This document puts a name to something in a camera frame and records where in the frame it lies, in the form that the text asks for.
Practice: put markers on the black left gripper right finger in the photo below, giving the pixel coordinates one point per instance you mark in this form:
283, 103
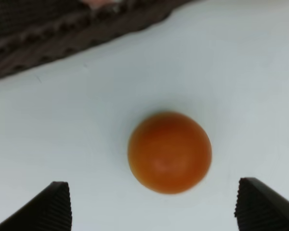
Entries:
260, 208

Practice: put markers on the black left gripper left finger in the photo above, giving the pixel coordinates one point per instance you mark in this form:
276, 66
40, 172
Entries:
50, 210

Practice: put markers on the pink lotion bottle white cap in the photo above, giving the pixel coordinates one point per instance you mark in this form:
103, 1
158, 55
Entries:
96, 4

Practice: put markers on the red orange round bun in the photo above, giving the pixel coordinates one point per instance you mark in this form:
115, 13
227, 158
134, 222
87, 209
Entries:
169, 153

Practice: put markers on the dark brown wicker basket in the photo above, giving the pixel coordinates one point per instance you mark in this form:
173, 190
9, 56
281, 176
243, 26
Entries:
36, 32

